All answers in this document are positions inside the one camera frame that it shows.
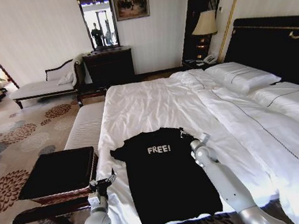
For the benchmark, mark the white pillow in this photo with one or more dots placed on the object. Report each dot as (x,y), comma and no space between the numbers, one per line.
(242,76)
(294,102)

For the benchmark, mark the gold wall trim strip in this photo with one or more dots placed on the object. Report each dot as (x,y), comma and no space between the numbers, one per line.
(234,3)

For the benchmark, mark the black gold-trimmed headboard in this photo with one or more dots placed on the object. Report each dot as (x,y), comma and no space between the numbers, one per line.
(279,44)

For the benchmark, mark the cream shade table lamp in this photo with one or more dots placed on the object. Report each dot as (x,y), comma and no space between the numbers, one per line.
(205,23)

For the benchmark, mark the dark wooden dresser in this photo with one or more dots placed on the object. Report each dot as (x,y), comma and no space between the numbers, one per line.
(109,67)

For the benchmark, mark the white chaise longue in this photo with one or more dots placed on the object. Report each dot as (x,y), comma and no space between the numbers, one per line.
(42,88)

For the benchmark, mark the dark framed mirror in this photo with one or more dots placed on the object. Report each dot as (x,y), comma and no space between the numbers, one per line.
(95,0)

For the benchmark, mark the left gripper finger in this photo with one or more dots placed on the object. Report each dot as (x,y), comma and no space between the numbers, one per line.
(92,183)
(111,177)

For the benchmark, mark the dark wooden basket stand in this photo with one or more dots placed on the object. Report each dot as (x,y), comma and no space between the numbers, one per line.
(51,211)

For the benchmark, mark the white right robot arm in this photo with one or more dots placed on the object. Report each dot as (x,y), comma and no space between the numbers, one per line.
(224,180)

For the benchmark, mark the white chaise cushion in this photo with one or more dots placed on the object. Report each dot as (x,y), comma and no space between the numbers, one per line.
(65,78)

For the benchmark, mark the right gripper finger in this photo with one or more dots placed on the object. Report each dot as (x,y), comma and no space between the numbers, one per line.
(183,134)

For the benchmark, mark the black FREE print T-shirt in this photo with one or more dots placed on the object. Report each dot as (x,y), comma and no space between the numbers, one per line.
(166,178)

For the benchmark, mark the white bed duvet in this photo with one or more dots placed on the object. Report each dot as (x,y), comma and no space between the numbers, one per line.
(227,133)

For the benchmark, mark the white telephone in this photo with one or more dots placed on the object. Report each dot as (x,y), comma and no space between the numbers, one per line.
(209,58)

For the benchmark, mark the white striped bed bench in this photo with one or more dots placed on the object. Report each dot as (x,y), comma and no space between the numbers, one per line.
(83,128)

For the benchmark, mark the dark nightstand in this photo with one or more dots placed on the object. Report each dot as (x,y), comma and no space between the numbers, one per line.
(191,64)

